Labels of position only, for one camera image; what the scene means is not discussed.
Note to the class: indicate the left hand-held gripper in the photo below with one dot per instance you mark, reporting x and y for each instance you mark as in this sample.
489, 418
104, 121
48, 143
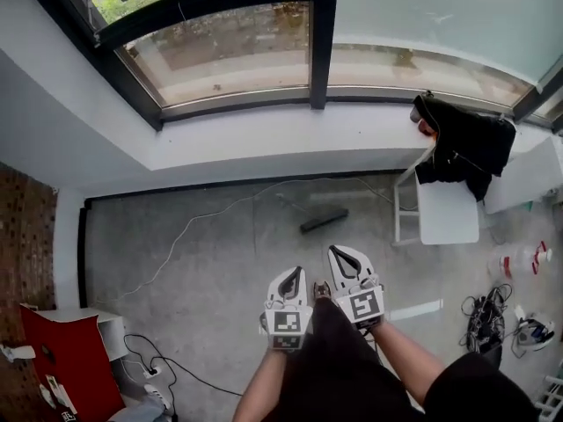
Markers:
286, 323

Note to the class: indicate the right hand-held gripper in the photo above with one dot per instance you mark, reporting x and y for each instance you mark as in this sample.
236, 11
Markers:
363, 306

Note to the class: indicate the person's left forearm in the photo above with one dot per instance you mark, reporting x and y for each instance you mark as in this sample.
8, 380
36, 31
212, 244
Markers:
259, 389

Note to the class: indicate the person's right forearm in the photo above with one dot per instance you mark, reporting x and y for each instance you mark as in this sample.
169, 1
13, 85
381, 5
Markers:
409, 358

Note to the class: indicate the person's shoe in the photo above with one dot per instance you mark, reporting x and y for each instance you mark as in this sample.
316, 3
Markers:
322, 289

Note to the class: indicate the person's black trousers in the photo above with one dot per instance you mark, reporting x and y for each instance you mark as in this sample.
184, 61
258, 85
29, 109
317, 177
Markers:
334, 367

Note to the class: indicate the white chair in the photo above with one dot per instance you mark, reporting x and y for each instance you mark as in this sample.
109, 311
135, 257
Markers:
448, 218

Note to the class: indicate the clear plastic jug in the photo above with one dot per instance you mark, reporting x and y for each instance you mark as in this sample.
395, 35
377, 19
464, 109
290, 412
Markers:
514, 262

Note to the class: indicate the black jacket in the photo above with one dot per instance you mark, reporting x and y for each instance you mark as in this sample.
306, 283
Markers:
466, 147

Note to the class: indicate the white power strip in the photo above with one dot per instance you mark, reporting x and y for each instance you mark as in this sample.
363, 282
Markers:
152, 372

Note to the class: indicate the person's black shirt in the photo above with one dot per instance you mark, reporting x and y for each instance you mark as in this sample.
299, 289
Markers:
479, 389

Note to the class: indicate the white table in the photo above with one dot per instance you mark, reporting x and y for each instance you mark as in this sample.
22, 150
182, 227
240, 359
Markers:
110, 328

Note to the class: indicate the white clothes iron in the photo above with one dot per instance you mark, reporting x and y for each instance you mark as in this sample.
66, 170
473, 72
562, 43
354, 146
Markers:
534, 334

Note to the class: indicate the red cabinet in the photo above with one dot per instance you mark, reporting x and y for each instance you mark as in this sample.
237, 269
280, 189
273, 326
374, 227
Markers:
75, 367

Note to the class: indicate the white rack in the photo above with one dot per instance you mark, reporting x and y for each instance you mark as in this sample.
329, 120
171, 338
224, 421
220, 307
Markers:
552, 400

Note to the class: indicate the white paper cards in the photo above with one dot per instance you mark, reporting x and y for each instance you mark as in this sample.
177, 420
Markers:
59, 394

